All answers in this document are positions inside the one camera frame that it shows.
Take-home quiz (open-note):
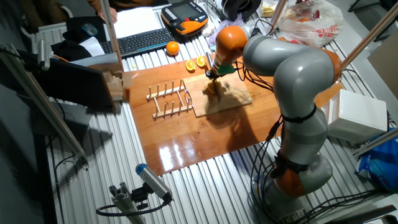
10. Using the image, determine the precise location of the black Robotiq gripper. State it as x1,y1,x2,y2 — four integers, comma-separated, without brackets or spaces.
205,68,223,83

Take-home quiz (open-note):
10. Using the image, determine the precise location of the cut orange piece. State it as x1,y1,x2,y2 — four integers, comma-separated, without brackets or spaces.
206,80,222,95

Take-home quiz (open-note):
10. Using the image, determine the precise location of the forearm in brown sleeve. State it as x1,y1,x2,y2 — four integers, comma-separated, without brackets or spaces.
86,0,110,12

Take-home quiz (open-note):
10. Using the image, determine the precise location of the whole orange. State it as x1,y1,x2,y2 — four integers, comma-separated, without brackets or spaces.
165,40,180,57

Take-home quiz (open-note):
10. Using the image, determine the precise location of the person hand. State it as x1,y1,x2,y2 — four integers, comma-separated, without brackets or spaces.
97,6,118,24

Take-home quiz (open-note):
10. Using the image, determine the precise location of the bamboo cutting board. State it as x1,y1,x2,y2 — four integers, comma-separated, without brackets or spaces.
182,67,253,118

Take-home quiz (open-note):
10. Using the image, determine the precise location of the wooden peg dish rack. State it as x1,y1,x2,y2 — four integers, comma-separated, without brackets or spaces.
146,78,193,120

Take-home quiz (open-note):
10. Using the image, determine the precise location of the white garlic bulb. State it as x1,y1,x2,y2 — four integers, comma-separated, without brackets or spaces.
201,21,216,37

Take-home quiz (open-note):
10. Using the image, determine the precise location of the clear plastic bag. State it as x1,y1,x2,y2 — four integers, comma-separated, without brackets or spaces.
208,12,246,47

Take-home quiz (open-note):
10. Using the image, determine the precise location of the reddish glossy wooden board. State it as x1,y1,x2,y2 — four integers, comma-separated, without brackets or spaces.
126,54,345,177

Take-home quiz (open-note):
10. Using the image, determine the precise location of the orange black teach pendant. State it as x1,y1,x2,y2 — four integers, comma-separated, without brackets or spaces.
160,0,210,40

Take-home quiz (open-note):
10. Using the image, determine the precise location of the black filament spool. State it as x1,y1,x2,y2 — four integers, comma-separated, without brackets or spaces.
216,0,262,22

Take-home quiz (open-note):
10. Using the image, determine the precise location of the black keyboard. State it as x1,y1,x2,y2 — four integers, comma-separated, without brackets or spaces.
99,27,175,59

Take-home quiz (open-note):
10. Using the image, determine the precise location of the large white paper sheet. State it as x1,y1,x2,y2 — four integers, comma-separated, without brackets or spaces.
113,6,164,39

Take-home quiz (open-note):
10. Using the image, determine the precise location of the white red-print plastic bag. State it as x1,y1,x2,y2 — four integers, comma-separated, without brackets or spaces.
276,0,345,47

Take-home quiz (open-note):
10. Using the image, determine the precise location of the small white paper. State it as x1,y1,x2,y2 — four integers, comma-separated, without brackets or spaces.
79,36,106,57

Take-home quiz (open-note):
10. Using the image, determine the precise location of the dark computer mouse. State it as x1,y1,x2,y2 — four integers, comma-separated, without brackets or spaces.
81,22,99,37

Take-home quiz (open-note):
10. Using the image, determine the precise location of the black monitor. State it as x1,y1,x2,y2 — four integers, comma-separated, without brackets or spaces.
30,57,115,112

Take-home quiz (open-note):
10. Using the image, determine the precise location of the black cloth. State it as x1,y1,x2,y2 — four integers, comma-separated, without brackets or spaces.
51,16,103,62

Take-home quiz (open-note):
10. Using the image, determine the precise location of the white drawer box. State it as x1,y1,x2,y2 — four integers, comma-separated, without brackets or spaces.
322,89,389,144

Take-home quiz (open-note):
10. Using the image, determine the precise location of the white ribbed rack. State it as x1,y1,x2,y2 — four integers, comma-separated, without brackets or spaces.
20,21,68,54

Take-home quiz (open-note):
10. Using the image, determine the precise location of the brown cardboard panel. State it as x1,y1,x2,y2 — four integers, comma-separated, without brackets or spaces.
367,30,398,100

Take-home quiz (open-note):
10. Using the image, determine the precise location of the blue plastic bag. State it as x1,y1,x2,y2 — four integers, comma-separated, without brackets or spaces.
355,129,398,192

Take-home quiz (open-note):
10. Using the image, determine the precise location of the aluminium frame post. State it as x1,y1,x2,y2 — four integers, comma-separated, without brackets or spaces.
99,0,125,73
0,43,90,170
352,126,398,157
269,0,287,32
341,2,398,70

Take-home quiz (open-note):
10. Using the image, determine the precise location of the grey camera with blue end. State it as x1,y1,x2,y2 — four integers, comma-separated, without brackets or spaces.
135,163,174,202

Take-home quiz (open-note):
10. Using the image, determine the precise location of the short aluminium profile mount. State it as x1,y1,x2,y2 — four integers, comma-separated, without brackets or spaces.
108,182,147,224

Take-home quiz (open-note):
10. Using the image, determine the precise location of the black camera cable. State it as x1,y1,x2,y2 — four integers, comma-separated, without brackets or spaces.
95,198,170,218

